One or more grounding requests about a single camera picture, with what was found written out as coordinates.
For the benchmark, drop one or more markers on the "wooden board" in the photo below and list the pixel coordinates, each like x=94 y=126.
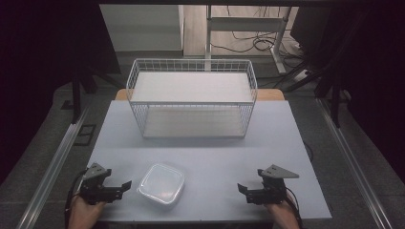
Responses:
x=270 y=94

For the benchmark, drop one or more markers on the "aluminium rail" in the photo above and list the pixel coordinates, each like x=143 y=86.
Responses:
x=353 y=165
x=54 y=165

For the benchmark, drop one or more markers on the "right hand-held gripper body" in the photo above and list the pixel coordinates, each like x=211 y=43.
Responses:
x=270 y=189

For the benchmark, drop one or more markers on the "white power strip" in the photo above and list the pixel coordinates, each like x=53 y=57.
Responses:
x=301 y=75

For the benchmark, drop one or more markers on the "black floor socket frame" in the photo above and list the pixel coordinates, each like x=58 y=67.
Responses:
x=85 y=135

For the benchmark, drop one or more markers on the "person's left hand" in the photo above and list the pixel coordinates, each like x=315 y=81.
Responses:
x=83 y=213

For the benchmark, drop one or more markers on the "white metal desk frame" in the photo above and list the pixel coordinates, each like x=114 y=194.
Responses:
x=245 y=24

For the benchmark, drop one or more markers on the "black metal stand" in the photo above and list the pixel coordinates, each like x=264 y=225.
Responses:
x=75 y=95
x=335 y=98

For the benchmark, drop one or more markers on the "clear plastic container with lid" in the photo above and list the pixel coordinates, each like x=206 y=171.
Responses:
x=161 y=185

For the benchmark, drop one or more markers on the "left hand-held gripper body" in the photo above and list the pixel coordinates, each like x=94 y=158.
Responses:
x=95 y=187

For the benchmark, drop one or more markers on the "person's right hand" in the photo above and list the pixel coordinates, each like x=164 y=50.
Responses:
x=282 y=213

